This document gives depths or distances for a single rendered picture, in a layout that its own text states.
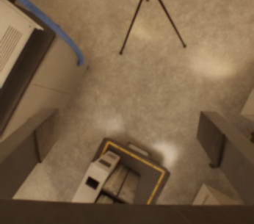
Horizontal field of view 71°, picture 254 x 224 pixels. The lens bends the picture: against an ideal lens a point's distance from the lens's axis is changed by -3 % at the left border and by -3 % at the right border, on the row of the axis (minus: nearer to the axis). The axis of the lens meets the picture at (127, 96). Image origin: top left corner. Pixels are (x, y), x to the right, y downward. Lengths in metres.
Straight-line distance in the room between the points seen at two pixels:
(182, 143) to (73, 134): 1.00
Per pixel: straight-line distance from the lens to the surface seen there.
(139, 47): 1.79
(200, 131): 0.17
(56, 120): 0.16
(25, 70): 1.20
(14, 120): 1.30
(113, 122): 1.70
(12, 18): 1.06
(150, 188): 1.48
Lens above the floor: 1.66
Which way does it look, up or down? 80 degrees down
